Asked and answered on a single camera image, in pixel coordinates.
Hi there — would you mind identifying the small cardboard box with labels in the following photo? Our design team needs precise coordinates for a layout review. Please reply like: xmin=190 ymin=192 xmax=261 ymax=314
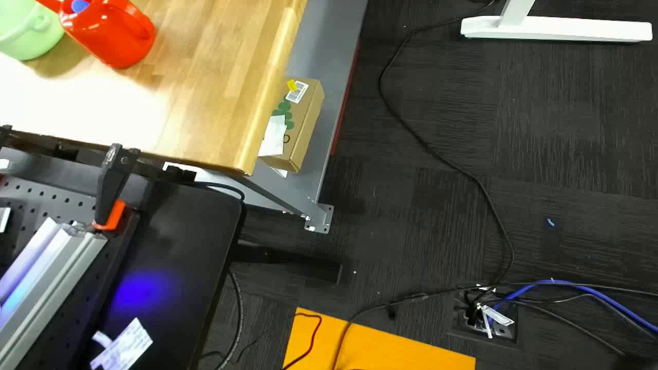
xmin=255 ymin=75 xmax=328 ymax=173

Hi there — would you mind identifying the black table foot bar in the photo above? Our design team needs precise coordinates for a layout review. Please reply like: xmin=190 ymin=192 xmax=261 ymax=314
xmin=232 ymin=239 xmax=345 ymax=285

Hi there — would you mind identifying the black perforated breadboard plate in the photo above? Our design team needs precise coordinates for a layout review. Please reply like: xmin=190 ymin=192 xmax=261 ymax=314
xmin=0 ymin=146 xmax=247 ymax=370

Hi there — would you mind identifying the orange floor mat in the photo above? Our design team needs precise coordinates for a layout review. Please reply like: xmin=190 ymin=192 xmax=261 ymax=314
xmin=281 ymin=306 xmax=479 ymax=370

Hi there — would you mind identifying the floor outlet box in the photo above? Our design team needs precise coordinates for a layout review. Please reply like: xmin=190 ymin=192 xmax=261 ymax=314
xmin=454 ymin=285 xmax=521 ymax=341

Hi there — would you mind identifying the black clamp with orange grip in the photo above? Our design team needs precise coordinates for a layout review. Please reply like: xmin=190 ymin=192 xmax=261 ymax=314
xmin=0 ymin=124 xmax=202 ymax=234

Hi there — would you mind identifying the white paper label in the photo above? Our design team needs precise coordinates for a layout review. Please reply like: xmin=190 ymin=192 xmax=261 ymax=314
xmin=88 ymin=314 xmax=155 ymax=370

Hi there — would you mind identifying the red plastic mug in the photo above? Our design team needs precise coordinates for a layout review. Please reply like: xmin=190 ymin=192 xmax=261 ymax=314
xmin=38 ymin=0 xmax=158 ymax=69

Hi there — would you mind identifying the white desk foot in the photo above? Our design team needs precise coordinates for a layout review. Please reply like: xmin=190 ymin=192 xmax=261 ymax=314
xmin=459 ymin=0 xmax=653 ymax=46

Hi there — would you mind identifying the light green plastic pot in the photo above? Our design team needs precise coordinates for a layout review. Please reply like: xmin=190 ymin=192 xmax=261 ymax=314
xmin=0 ymin=0 xmax=65 ymax=62

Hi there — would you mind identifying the grey metal table frame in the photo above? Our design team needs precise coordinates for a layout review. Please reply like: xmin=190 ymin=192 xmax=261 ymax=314
xmin=163 ymin=0 xmax=370 ymax=234

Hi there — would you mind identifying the black cable with plug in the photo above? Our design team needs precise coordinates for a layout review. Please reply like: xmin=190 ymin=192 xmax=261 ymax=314
xmin=328 ymin=285 xmax=476 ymax=370

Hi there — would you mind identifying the thin red cable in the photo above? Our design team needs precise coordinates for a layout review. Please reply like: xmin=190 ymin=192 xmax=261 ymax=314
xmin=281 ymin=308 xmax=324 ymax=370

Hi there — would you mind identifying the thin black cable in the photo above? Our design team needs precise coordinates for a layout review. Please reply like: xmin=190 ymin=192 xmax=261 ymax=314
xmin=197 ymin=181 xmax=249 ymax=370

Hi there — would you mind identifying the long black floor cable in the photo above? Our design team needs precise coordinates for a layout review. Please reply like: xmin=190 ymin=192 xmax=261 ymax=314
xmin=376 ymin=17 xmax=514 ymax=289

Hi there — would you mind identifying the blue cable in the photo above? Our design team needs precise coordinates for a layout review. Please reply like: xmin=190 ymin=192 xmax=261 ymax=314
xmin=501 ymin=276 xmax=658 ymax=336

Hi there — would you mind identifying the aluminium extrusion rail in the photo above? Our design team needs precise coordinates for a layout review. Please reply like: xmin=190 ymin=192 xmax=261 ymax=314
xmin=0 ymin=216 xmax=112 ymax=370

